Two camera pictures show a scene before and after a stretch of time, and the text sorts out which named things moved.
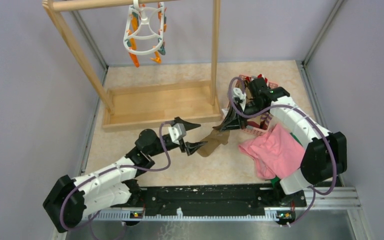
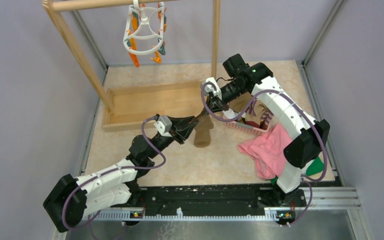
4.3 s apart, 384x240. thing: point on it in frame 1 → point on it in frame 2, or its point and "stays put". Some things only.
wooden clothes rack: [148, 105] stays put
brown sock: [213, 140] → [202, 136]
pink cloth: [277, 153] stays put
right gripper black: [232, 121] → [216, 105]
